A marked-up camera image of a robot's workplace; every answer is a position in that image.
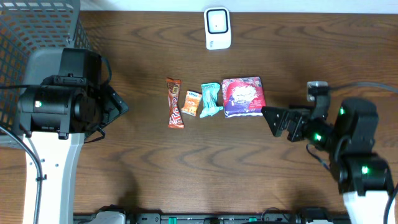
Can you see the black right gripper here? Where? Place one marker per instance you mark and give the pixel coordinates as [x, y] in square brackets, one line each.
[300, 115]

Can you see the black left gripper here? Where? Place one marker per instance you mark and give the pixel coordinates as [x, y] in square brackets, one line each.
[115, 101]

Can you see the pink purple tissue pack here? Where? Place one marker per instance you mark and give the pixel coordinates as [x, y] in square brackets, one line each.
[243, 97]

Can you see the red chocolate bar wrapper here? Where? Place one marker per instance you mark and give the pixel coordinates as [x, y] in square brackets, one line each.
[175, 119]

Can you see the orange snack packet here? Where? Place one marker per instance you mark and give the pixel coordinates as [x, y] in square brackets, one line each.
[192, 101]

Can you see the teal snack wrapper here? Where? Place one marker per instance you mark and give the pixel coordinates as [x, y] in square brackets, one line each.
[210, 98]

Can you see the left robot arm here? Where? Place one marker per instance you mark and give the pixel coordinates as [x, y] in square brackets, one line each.
[56, 117]

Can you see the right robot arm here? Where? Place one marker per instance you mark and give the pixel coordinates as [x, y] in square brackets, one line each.
[364, 178]

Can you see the white barcode scanner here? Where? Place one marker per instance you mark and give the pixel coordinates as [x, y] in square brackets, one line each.
[217, 28]

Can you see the grey plastic mesh basket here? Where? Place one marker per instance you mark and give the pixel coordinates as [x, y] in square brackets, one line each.
[34, 34]

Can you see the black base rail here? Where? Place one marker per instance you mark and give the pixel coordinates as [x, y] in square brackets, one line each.
[310, 215]

